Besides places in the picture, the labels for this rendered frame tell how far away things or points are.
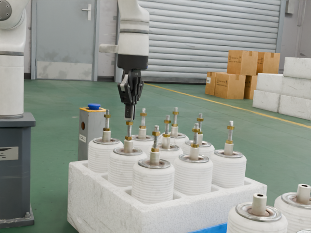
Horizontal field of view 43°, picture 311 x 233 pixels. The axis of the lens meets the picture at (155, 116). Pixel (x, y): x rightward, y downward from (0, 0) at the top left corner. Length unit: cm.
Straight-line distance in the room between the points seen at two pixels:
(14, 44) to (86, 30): 513
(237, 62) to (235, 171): 402
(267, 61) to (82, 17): 283
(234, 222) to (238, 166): 37
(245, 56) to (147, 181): 417
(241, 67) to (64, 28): 275
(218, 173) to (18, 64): 60
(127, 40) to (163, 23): 566
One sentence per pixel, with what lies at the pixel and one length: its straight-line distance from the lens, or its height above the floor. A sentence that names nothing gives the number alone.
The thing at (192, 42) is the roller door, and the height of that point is 72.
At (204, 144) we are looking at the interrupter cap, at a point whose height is 25.
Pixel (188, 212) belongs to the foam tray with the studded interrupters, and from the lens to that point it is 90.
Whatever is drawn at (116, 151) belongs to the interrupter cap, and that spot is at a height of 25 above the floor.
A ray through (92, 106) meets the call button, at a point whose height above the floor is 33.
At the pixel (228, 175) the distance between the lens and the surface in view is 102.
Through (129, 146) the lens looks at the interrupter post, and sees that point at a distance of 98.
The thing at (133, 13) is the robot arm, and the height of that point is 59.
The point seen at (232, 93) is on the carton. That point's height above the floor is 8.
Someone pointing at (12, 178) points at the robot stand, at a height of 14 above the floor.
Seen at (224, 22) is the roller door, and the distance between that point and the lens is 715.
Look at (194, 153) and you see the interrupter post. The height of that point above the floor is 27.
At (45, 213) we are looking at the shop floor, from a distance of 127.
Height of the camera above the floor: 50
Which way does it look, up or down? 9 degrees down
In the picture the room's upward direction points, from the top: 4 degrees clockwise
